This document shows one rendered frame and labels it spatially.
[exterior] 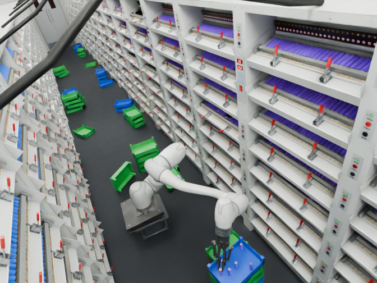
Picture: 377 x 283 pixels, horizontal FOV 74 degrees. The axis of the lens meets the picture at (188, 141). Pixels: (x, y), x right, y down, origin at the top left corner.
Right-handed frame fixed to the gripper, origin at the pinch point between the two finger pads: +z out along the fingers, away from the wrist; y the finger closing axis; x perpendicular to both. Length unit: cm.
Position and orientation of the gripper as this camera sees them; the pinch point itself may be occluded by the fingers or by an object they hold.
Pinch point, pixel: (221, 264)
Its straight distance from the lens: 165.0
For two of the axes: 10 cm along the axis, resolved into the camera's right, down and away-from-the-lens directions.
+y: 9.1, 1.2, -4.0
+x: 4.2, -2.1, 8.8
